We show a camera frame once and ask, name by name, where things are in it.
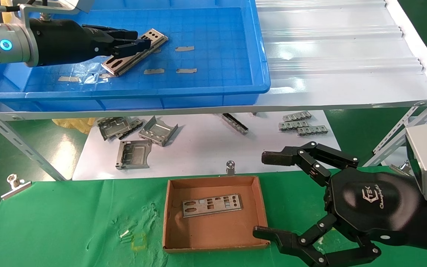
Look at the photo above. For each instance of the narrow slotted metal rail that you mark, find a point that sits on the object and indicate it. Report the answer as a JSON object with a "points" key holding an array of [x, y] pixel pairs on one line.
{"points": [[235, 125]]}

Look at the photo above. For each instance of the green tablecloth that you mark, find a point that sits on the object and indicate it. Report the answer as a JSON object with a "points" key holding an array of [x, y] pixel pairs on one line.
{"points": [[69, 222]]}

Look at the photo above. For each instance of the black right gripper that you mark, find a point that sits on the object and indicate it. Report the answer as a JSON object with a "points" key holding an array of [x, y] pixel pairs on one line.
{"points": [[376, 207]]}

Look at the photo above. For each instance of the long metal slide rail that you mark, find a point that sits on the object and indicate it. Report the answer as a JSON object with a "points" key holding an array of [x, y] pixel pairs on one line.
{"points": [[122, 66]]}

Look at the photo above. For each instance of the dark ridged metal bracket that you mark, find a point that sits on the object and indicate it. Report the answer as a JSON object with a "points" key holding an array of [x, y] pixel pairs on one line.
{"points": [[136, 124]]}

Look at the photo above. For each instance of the grey metal shelf rack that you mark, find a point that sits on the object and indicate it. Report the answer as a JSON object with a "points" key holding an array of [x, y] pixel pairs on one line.
{"points": [[328, 55]]}

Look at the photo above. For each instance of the U-shaped grey metal bracket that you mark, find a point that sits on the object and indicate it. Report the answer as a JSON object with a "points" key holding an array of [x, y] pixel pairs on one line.
{"points": [[158, 131]]}

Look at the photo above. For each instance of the yellow plastic bag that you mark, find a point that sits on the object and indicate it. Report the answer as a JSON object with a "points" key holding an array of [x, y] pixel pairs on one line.
{"points": [[72, 124]]}

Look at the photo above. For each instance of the clear plastic film scrap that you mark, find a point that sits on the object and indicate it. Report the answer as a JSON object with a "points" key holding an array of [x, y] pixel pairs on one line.
{"points": [[89, 74]]}

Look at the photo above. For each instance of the flat grey metal bracket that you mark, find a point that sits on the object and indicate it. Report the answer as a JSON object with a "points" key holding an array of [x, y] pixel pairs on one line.
{"points": [[133, 155]]}

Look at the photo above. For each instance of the small ridged metal bracket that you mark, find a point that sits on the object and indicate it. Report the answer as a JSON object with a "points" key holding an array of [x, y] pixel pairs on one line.
{"points": [[311, 131], [297, 116], [293, 126]]}

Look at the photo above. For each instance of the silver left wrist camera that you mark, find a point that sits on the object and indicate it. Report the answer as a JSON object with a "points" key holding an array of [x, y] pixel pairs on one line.
{"points": [[80, 4]]}

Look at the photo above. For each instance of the brown cardboard box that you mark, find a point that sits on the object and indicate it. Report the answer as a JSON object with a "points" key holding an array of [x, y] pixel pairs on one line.
{"points": [[213, 233]]}

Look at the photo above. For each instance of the silver binder clip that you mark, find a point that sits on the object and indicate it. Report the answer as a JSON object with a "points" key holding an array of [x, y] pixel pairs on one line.
{"points": [[399, 168], [231, 170], [17, 189]]}

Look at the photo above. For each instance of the blue plastic tray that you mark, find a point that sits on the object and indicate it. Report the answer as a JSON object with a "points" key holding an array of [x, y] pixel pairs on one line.
{"points": [[217, 37]]}

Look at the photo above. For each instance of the large grey metal bracket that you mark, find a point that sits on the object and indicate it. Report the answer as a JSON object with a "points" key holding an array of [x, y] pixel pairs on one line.
{"points": [[111, 128]]}

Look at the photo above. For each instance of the small white scrap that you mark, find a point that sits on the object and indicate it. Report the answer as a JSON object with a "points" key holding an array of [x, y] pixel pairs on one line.
{"points": [[124, 233]]}

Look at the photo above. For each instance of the white shelf board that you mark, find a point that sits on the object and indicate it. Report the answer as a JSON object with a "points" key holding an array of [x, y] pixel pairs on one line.
{"points": [[198, 155]]}

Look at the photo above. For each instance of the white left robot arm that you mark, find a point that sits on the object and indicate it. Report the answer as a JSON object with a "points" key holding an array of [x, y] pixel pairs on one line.
{"points": [[13, 44]]}

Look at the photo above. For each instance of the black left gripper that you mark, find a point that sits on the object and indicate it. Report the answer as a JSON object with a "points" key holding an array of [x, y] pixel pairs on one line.
{"points": [[65, 40]]}

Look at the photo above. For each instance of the metal plate with cutouts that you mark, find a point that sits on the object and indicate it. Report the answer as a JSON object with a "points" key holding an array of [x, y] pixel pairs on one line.
{"points": [[201, 208]]}

